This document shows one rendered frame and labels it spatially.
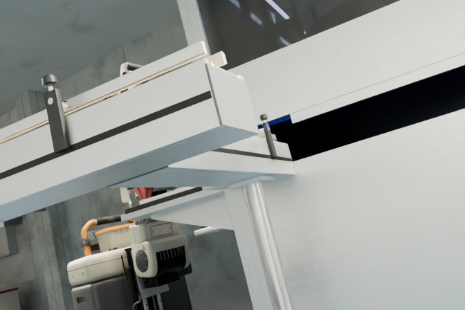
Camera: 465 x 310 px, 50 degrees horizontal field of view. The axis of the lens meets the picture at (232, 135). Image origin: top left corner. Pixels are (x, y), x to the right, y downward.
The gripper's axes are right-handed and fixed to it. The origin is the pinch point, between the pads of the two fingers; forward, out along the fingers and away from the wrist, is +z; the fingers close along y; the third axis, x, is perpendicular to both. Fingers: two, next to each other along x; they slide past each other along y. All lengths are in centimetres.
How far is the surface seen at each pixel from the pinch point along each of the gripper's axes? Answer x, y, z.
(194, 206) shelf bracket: -2.6, 19.3, 5.8
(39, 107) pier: 360, -368, -229
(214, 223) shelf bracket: -2.6, 25.2, 13.2
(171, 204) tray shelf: -11.1, 15.9, 4.0
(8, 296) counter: 344, -457, 5
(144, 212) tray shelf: -10.9, 5.6, 4.0
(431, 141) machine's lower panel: -14, 96, 9
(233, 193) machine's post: -12.8, 38.6, 6.8
